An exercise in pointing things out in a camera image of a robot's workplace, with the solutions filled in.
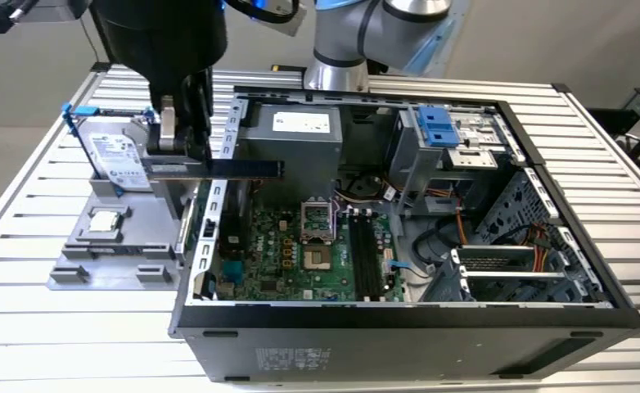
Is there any grey power supply box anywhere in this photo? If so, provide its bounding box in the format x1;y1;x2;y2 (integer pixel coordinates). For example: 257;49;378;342
236;104;344;201

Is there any black RAM slot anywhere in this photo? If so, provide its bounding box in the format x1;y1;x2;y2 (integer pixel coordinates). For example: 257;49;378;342
370;208;385;302
365;208;378;302
349;208;365;302
356;208;372;302

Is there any green motherboard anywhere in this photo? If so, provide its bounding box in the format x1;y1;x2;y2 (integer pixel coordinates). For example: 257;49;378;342
209;202;408;304

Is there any thick black cable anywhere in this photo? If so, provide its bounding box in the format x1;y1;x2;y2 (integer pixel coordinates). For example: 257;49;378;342
410;227;462;272

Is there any blue drive latch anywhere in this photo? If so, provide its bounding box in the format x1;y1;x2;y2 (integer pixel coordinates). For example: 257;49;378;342
416;105;458;149

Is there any dark RAM stick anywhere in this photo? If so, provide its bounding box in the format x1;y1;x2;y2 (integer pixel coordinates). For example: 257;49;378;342
81;244;172;254
143;158;286;182

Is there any wire locking lever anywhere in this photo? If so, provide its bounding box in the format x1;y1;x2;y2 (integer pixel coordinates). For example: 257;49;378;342
329;199;345;246

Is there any metal optical drive cage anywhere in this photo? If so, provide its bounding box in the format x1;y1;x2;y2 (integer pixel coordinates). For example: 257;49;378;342
388;104;516;214

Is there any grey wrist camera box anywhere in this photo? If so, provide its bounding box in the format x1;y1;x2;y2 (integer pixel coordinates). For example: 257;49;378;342
0;0;81;34
226;0;305;38

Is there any grey parts rack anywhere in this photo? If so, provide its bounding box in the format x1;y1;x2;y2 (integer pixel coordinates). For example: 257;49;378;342
45;142;201;294

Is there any silver CPU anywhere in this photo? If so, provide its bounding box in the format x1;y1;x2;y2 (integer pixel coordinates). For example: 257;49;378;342
88;212;123;234

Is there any metal disk bay cage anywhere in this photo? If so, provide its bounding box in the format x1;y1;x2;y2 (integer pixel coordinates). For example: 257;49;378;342
422;243;592;304

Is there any black PC case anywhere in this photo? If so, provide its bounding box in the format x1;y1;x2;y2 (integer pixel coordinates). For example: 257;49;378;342
166;84;640;384

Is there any metal socket cover frame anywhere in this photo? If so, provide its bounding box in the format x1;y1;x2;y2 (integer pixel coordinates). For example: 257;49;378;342
298;199;336;243

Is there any beige yellow black wire bundle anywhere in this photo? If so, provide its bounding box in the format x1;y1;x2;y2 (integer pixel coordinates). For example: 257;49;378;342
333;174;408;206

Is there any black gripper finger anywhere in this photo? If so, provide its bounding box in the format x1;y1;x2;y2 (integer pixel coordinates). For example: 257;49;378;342
178;68;216;161
144;95;214;182

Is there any CPU socket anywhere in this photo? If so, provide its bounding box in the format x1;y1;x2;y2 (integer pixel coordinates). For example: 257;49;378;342
301;243;336;272

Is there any orange red power wire harness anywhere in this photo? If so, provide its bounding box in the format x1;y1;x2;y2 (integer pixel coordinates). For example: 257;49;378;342
426;182;553;274

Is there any hard disk in blue carrier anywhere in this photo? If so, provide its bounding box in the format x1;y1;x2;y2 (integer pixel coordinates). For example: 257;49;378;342
59;104;163;197

